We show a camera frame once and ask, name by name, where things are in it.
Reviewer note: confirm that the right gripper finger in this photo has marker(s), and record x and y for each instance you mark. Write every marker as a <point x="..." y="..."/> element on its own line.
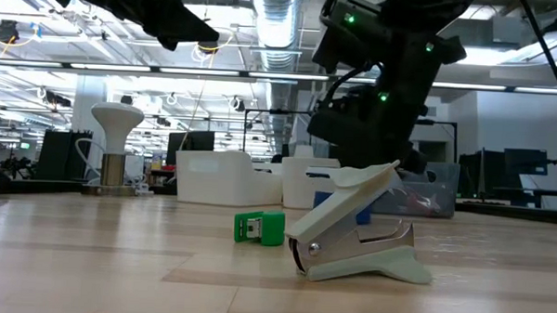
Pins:
<point x="415" y="162"/>

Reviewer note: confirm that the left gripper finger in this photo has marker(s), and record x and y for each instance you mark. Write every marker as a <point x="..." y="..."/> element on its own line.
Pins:
<point x="164" y="34"/>
<point x="176" y="13"/>

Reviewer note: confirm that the pink staple remover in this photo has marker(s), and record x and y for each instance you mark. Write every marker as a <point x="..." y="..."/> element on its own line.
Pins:
<point x="407" y="200"/>

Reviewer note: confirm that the blue tape roll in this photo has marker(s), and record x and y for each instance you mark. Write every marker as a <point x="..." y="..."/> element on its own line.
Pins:
<point x="321" y="200"/>

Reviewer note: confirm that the pale green staple remover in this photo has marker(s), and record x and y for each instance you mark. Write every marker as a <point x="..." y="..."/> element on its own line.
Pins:
<point x="349" y="266"/>

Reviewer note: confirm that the green mini stapler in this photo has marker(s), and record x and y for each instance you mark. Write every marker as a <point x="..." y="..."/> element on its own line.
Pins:
<point x="273" y="228"/>

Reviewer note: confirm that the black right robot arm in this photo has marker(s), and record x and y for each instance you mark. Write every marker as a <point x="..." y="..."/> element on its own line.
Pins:
<point x="403" y="40"/>

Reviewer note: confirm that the grey translucent plastic bin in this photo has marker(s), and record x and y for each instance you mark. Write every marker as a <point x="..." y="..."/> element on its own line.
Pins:
<point x="444" y="190"/>

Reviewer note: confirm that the long ceiling light strip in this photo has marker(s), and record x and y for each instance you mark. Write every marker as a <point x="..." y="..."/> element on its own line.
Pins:
<point x="110" y="67"/>

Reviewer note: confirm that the white plastic bin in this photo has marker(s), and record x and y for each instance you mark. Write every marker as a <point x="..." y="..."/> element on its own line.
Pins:
<point x="226" y="182"/>
<point x="300" y="185"/>

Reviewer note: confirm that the person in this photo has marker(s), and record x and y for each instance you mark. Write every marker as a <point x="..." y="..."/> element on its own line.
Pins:
<point x="277" y="158"/>

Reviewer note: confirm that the white mushroom table lamp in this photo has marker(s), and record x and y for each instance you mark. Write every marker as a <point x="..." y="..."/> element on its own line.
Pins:
<point x="117" y="123"/>

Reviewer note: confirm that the black workstation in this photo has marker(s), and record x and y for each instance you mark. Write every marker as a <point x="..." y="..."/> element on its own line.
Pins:
<point x="524" y="165"/>

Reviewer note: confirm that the black monitor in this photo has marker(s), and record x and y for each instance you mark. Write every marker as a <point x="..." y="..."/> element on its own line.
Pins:
<point x="190" y="146"/>

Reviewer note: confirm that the black partition panel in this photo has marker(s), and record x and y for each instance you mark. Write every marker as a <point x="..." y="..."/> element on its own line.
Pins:
<point x="65" y="156"/>

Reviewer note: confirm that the black rack frame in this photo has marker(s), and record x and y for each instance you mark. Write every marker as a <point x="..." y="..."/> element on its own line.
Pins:
<point x="442" y="123"/>

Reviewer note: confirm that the silver ceiling duct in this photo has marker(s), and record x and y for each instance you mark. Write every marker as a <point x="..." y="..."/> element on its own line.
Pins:
<point x="278" y="35"/>

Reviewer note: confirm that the black aluminium table frame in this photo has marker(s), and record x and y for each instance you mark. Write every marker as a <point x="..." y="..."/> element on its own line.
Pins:
<point x="513" y="212"/>

